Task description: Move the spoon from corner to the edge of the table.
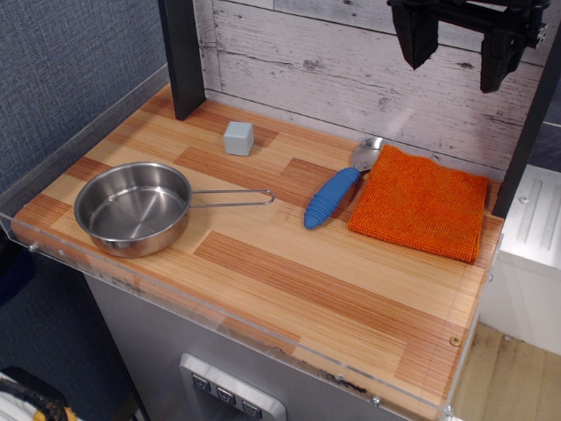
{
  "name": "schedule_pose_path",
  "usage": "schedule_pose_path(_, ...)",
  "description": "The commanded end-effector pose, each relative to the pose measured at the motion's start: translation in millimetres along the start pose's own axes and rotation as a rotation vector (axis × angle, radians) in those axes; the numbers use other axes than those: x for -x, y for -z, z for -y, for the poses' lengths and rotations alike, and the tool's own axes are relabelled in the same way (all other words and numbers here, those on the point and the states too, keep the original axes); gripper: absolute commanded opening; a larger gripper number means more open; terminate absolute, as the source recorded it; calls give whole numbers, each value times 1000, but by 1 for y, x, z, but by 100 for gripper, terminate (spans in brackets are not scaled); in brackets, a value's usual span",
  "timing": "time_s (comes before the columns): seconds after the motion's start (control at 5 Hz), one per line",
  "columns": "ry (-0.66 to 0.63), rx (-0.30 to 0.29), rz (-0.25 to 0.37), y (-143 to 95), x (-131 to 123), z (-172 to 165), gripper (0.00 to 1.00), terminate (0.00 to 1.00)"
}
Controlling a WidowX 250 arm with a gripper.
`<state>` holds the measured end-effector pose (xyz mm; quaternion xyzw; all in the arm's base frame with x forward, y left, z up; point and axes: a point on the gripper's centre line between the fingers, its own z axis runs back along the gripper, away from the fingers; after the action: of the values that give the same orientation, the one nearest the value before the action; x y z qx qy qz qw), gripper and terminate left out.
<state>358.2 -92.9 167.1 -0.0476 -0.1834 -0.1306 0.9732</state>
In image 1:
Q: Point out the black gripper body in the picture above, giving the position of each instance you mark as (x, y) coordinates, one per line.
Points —
(524, 17)

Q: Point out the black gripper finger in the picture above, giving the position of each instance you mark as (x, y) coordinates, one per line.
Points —
(417, 32)
(501, 53)

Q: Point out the blue handled metal spoon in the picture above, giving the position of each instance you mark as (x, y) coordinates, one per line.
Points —
(327, 199)

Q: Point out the orange folded cloth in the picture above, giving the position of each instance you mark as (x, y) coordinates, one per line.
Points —
(414, 202)

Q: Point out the grey plastic cube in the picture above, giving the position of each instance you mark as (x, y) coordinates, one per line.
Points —
(238, 138)

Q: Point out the white side cabinet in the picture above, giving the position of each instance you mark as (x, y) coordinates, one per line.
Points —
(522, 298)

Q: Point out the clear acrylic table guard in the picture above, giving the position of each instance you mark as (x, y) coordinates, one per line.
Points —
(335, 325)

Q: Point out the silver button control panel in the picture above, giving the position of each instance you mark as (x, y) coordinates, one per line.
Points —
(229, 390)

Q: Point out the dark right vertical post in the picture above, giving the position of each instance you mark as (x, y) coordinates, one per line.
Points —
(540, 104)

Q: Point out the dark vertical post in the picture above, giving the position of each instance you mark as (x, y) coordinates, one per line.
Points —
(540, 104)
(178, 24)

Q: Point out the dark left vertical post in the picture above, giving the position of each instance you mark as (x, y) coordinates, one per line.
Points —
(178, 24)

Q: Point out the steel pan with wire handle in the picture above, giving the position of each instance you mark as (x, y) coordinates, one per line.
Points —
(140, 208)

